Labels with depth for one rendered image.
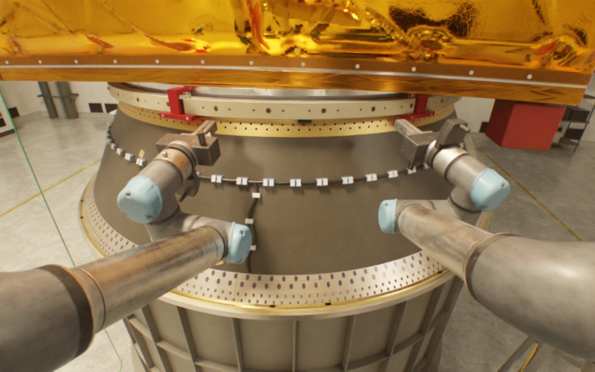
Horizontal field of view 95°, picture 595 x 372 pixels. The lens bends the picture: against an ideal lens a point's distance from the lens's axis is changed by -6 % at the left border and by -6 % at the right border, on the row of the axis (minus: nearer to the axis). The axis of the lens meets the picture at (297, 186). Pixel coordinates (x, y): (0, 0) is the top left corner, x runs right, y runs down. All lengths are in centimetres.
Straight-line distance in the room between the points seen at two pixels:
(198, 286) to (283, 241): 30
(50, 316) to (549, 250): 46
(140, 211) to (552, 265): 57
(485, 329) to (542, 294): 237
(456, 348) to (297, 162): 195
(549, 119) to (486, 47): 33
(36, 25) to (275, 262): 106
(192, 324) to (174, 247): 75
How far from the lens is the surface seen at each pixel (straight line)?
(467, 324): 269
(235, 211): 92
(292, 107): 85
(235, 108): 88
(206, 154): 66
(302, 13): 88
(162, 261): 42
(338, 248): 93
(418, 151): 73
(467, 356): 250
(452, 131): 71
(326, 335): 111
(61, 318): 33
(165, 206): 60
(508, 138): 110
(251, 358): 122
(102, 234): 133
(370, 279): 99
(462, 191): 68
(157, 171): 60
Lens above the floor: 189
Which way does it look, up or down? 28 degrees down
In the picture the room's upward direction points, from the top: 1 degrees clockwise
